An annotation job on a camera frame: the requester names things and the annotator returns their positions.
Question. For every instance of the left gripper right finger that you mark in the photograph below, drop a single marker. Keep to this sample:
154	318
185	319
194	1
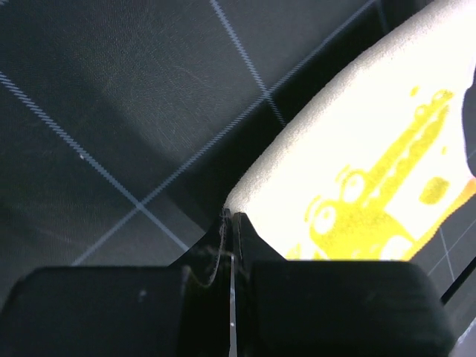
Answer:
333	308

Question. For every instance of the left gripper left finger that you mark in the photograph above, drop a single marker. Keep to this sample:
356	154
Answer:
182	309

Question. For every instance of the yellow patterned towel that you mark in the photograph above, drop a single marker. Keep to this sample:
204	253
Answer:
373	165

